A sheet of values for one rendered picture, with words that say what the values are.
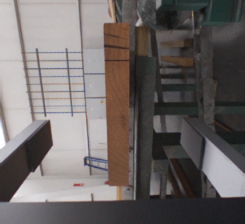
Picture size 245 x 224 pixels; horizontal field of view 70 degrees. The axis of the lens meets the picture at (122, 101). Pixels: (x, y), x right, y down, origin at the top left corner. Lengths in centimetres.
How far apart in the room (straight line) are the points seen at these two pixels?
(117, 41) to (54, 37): 671
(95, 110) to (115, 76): 612
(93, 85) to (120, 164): 587
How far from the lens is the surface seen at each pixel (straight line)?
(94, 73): 613
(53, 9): 699
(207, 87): 51
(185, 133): 17
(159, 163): 49
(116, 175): 25
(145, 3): 47
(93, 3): 678
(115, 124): 21
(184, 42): 229
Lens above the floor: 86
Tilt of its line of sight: 1 degrees down
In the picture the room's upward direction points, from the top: 91 degrees counter-clockwise
